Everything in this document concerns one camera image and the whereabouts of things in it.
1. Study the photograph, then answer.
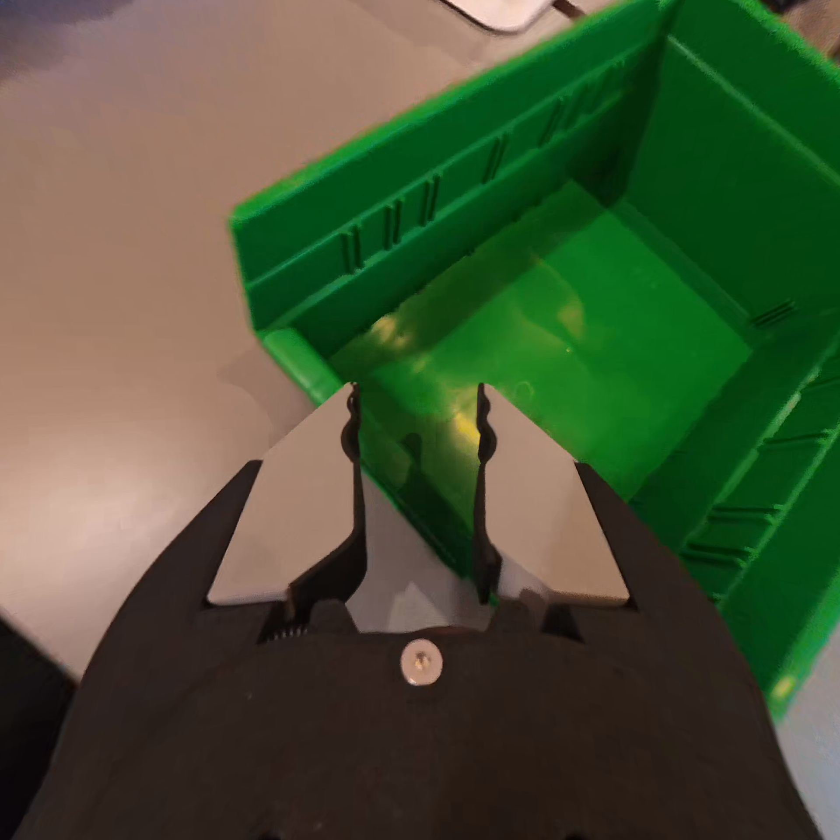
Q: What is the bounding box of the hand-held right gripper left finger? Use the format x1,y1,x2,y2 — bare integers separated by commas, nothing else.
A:
206,382,368,622

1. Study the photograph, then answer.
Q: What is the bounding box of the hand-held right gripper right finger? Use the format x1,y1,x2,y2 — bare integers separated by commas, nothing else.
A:
471,382,632,608

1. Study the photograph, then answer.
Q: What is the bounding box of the green plastic bin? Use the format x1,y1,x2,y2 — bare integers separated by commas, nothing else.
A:
227,0,840,724

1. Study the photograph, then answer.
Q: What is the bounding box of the white stand base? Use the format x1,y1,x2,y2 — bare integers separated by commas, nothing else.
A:
438,0,553,35

